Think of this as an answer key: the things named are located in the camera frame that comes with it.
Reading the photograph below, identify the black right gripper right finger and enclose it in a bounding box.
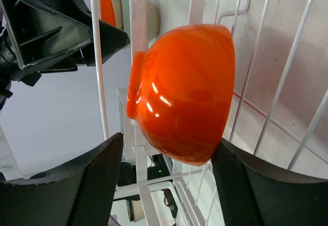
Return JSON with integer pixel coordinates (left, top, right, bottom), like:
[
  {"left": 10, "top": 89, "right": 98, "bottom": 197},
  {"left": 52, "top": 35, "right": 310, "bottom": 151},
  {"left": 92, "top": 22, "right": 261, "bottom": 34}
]
[{"left": 211, "top": 139, "right": 327, "bottom": 225}]

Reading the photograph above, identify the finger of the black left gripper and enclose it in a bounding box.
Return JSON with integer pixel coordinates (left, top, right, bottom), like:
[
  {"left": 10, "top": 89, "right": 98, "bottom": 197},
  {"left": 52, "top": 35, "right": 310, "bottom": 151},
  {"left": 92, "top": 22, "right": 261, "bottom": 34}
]
[{"left": 64, "top": 0, "right": 130, "bottom": 66}]

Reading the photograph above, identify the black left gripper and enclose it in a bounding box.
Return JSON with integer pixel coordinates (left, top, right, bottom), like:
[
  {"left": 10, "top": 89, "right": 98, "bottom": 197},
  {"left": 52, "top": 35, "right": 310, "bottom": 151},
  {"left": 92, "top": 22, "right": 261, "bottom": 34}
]
[{"left": 1, "top": 0, "right": 93, "bottom": 98}]

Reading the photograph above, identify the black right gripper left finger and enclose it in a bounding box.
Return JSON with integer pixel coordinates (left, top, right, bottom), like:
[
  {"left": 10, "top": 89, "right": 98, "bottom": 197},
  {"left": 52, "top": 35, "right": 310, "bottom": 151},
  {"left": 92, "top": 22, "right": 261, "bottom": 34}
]
[{"left": 1, "top": 133, "right": 124, "bottom": 225}]

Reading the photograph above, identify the large orange bowl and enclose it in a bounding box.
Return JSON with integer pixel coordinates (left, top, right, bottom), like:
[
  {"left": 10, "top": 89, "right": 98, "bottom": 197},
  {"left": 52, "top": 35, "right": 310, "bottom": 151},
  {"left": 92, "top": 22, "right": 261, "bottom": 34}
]
[{"left": 100, "top": 0, "right": 116, "bottom": 27}]

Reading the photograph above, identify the mint green bowl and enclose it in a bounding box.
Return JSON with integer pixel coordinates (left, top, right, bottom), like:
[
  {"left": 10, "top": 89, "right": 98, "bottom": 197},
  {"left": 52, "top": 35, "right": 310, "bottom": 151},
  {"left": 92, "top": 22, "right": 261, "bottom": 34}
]
[{"left": 121, "top": 0, "right": 131, "bottom": 34}]

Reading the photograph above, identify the plain beige bowl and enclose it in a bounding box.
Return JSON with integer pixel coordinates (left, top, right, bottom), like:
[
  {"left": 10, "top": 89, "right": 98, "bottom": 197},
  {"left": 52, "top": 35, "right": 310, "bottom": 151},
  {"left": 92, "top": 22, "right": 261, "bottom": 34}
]
[{"left": 147, "top": 0, "right": 160, "bottom": 43}]

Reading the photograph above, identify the small orange bowl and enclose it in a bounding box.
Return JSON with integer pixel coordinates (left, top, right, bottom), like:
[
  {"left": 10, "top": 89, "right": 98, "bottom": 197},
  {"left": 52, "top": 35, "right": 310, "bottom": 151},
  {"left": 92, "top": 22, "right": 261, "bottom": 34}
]
[{"left": 127, "top": 24, "right": 235, "bottom": 166}]

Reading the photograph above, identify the white wire dish rack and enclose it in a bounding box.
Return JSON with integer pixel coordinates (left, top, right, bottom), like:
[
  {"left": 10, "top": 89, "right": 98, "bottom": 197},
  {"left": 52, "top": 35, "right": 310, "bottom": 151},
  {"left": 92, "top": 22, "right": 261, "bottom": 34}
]
[{"left": 91, "top": 0, "right": 327, "bottom": 225}]

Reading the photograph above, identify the floral beige bowl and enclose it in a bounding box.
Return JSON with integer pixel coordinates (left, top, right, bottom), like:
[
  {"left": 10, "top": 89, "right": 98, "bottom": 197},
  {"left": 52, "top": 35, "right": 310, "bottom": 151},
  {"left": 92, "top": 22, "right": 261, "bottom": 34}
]
[{"left": 111, "top": 0, "right": 123, "bottom": 30}]

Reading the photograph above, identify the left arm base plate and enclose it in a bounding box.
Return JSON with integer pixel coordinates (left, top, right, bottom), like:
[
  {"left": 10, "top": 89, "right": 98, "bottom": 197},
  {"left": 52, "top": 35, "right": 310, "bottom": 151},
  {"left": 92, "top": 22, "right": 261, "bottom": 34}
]
[{"left": 117, "top": 154, "right": 178, "bottom": 219}]

